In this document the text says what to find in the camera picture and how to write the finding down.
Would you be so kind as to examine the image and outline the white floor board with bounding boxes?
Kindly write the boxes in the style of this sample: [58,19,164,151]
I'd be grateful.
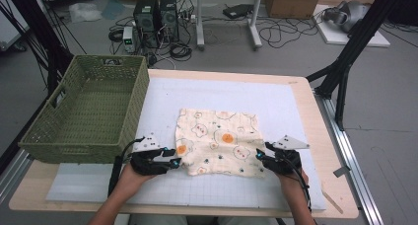
[313,4,391,48]

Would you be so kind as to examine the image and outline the thin wooden stick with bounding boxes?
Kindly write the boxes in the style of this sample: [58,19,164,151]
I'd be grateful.
[321,188,345,215]

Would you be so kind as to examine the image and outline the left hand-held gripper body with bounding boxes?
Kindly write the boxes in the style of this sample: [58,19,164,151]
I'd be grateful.
[130,132,173,177]

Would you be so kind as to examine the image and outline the brown cardboard box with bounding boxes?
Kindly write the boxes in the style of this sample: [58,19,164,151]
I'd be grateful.
[265,0,323,20]

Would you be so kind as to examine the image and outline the white cabinet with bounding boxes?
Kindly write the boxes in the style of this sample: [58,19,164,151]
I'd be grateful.
[0,0,30,52]

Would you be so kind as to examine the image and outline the aluminium rail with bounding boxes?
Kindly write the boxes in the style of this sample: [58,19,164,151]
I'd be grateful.
[314,92,384,225]
[0,149,34,203]

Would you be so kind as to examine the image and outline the clear plastic bag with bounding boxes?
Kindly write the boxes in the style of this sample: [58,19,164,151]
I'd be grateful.
[68,2,104,24]

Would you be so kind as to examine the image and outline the grey metal bracket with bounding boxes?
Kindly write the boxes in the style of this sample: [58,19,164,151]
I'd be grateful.
[332,165,352,179]

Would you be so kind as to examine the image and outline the teal floor sheet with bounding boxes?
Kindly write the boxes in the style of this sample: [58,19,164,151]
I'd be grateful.
[101,0,126,21]

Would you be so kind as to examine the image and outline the black computer tower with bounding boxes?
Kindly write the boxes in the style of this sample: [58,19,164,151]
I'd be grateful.
[132,0,161,49]
[159,0,180,43]

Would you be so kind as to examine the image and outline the black flat device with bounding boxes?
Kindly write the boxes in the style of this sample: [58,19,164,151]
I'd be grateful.
[222,3,254,20]

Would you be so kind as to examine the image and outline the tangle of black cables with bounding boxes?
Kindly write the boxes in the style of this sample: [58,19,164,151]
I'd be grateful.
[176,0,198,32]

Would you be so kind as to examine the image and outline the person's left hand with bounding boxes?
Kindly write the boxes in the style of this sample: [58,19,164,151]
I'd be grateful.
[118,164,158,197]

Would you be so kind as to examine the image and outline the green woven basket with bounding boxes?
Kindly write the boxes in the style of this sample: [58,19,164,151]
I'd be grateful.
[18,54,151,165]

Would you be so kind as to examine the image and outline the cream patterned cloth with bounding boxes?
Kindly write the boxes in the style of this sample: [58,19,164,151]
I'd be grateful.
[174,108,267,179]

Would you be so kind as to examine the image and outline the coiled black cable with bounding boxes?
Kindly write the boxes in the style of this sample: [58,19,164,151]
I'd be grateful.
[169,41,193,62]

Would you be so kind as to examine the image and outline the white foam mat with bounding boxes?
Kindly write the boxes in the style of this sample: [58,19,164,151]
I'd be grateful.
[45,76,327,211]

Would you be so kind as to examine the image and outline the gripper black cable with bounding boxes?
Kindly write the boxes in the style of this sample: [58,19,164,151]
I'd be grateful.
[283,155,314,219]
[107,136,146,198]

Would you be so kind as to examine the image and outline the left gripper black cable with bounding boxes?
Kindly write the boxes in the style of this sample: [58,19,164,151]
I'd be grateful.
[107,136,146,198]

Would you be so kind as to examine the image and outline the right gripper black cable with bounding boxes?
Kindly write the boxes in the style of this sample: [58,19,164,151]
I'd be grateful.
[283,155,314,219]

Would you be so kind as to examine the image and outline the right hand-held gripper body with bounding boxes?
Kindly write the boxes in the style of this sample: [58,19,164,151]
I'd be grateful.
[263,134,311,176]

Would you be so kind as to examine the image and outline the loose black floor cables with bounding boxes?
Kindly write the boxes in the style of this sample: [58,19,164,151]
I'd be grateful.
[258,16,325,49]

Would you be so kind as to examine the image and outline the black metal frame stand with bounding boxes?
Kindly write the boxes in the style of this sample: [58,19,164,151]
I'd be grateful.
[0,0,76,98]
[305,0,409,131]

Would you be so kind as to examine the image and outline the white bench power supply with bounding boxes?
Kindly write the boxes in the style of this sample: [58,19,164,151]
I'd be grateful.
[122,26,137,54]

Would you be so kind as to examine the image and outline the person's right hand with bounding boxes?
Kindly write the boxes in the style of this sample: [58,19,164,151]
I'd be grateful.
[276,167,310,192]

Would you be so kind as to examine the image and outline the grey headset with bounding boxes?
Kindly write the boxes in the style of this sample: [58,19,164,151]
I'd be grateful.
[322,0,371,34]

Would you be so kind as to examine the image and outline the white desk frame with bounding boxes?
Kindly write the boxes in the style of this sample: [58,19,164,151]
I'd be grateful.
[195,0,264,51]

